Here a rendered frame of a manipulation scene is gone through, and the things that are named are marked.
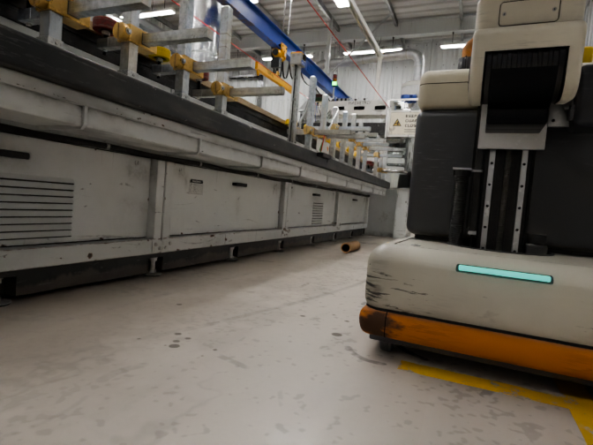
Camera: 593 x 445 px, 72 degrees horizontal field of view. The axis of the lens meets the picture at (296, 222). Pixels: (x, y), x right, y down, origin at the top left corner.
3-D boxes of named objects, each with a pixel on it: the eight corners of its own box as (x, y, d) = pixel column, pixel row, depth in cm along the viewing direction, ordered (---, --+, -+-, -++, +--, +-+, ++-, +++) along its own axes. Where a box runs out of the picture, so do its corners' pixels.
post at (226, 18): (225, 124, 172) (233, 8, 169) (220, 122, 168) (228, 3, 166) (218, 124, 173) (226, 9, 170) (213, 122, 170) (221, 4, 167)
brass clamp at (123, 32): (158, 54, 131) (159, 38, 131) (125, 37, 119) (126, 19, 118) (143, 56, 133) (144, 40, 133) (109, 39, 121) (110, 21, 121)
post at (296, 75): (296, 145, 240) (302, 67, 237) (293, 143, 235) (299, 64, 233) (288, 144, 241) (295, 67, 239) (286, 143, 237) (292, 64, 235)
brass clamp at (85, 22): (91, 28, 108) (92, 9, 108) (42, 3, 96) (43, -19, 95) (75, 30, 111) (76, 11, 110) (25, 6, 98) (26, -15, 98)
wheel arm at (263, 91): (284, 97, 165) (285, 86, 165) (281, 95, 162) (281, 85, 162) (196, 100, 182) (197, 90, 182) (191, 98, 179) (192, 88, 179)
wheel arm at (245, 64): (254, 72, 142) (256, 59, 142) (250, 69, 139) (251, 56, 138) (157, 78, 159) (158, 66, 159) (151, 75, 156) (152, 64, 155)
